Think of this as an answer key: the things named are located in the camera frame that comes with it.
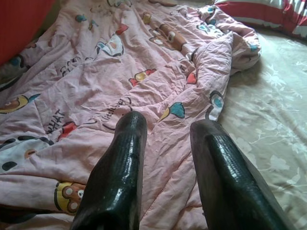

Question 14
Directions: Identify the bed with beige floral sheet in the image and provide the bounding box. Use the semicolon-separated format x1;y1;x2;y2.
0;23;307;230

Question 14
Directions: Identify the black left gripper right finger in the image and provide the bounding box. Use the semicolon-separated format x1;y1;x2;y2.
189;119;297;230

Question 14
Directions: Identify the pink cartoon print quilt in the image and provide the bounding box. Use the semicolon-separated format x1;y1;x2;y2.
0;0;262;230

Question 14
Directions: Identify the red fabric sofa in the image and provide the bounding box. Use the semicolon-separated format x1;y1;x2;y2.
0;0;58;67

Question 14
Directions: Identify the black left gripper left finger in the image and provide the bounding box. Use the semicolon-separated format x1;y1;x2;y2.
71;111;147;230

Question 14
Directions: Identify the red white blue bolster pillow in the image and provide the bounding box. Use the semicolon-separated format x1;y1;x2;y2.
213;0;307;39

